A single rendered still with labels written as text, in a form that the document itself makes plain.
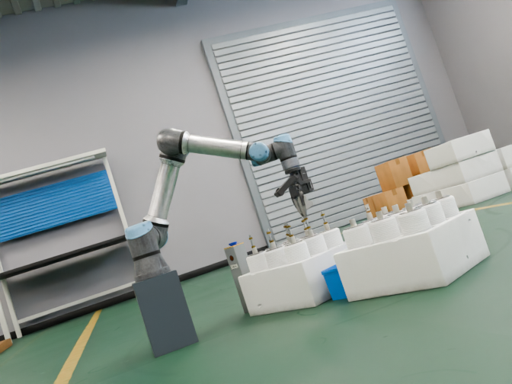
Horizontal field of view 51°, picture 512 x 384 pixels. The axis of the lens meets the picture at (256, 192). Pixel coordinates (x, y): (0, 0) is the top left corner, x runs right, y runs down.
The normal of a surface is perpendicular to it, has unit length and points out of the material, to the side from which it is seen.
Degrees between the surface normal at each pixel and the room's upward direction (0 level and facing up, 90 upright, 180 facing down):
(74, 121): 90
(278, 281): 90
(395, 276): 90
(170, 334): 90
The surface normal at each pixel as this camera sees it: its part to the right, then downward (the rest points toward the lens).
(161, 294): 0.25, -0.14
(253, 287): -0.68, 0.18
